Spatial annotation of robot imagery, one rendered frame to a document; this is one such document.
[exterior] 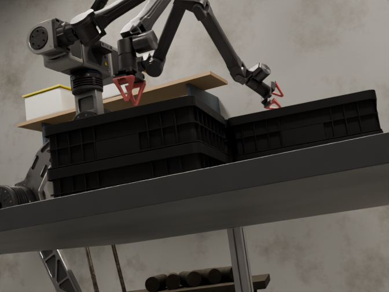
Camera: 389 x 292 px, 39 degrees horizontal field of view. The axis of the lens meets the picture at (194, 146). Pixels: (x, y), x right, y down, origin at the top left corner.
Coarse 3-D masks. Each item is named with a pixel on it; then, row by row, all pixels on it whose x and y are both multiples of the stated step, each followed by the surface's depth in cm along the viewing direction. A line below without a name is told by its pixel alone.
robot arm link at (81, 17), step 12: (120, 0) 207; (132, 0) 206; (144, 0) 208; (96, 12) 205; (108, 12) 204; (120, 12) 206; (72, 24) 201; (84, 24) 201; (108, 24) 206; (96, 36) 206
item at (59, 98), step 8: (48, 88) 504; (56, 88) 502; (64, 88) 507; (24, 96) 516; (32, 96) 513; (40, 96) 509; (48, 96) 504; (56, 96) 500; (64, 96) 503; (72, 96) 514; (32, 104) 512; (40, 104) 508; (48, 104) 503; (56, 104) 499; (64, 104) 501; (72, 104) 511; (32, 112) 511; (40, 112) 507; (48, 112) 502; (56, 112) 499
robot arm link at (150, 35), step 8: (128, 24) 180; (120, 32) 177; (128, 32) 176; (136, 32) 175; (144, 32) 175; (152, 32) 172; (136, 40) 171; (144, 40) 170; (152, 40) 171; (136, 48) 171; (144, 48) 171; (152, 48) 170
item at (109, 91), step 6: (144, 72) 496; (114, 84) 473; (126, 84) 467; (108, 90) 475; (114, 90) 472; (126, 90) 466; (132, 90) 470; (102, 96) 477; (108, 96) 474; (114, 96) 473
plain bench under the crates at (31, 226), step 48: (336, 144) 74; (384, 144) 71; (96, 192) 89; (144, 192) 86; (192, 192) 82; (240, 192) 84; (288, 192) 95; (336, 192) 111; (384, 192) 133; (0, 240) 121; (48, 240) 147; (96, 240) 188; (144, 240) 261; (240, 240) 235; (240, 288) 232
